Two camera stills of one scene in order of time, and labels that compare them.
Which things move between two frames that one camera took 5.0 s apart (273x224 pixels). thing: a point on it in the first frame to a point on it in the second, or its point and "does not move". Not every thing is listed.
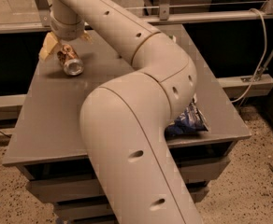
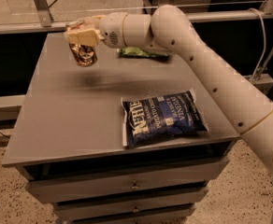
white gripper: x=68 y=32 to x=110 y=28
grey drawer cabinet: x=46 y=139 does not move
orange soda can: x=70 y=61 to x=84 y=55
